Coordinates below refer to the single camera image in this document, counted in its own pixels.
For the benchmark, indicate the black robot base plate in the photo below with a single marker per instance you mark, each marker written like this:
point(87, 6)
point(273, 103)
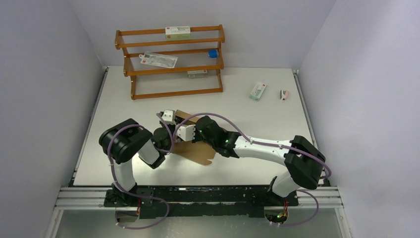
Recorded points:
point(155, 207)

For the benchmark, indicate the blue white small roll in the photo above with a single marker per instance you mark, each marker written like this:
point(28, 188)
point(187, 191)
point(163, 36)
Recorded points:
point(213, 53)

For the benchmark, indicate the orange wooden shelf rack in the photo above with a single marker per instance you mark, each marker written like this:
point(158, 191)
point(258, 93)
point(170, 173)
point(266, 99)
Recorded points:
point(149, 81)

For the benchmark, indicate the small grey box lower shelf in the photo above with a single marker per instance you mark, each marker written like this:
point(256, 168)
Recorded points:
point(197, 74)

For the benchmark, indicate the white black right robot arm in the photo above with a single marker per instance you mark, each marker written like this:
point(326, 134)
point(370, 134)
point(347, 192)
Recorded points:
point(303, 162)

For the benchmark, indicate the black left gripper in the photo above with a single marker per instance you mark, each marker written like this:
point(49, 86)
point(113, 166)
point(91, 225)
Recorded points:
point(178, 120)

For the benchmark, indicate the clear plastic blister pack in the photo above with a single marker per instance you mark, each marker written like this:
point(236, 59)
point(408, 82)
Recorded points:
point(158, 60)

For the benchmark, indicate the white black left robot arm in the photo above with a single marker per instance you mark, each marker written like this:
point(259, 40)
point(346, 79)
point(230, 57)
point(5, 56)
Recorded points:
point(127, 139)

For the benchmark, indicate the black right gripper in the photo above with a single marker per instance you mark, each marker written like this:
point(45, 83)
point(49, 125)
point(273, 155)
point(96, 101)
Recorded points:
point(196, 138)

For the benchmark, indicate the aluminium table frame rail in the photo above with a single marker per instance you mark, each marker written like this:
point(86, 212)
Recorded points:
point(93, 198)

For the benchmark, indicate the white green box top shelf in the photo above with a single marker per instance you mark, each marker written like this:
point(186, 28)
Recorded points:
point(174, 33)

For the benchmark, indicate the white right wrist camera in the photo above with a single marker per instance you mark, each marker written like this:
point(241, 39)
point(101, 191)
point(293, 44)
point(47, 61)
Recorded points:
point(186, 132)

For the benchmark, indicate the white teal small carton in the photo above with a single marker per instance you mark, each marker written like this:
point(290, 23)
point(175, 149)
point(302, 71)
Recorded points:
point(257, 91)

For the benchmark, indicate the small pink stapler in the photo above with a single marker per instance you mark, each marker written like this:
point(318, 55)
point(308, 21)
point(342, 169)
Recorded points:
point(284, 94)

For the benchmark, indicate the brown cardboard box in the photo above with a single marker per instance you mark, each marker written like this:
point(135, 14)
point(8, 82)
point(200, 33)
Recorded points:
point(198, 152)

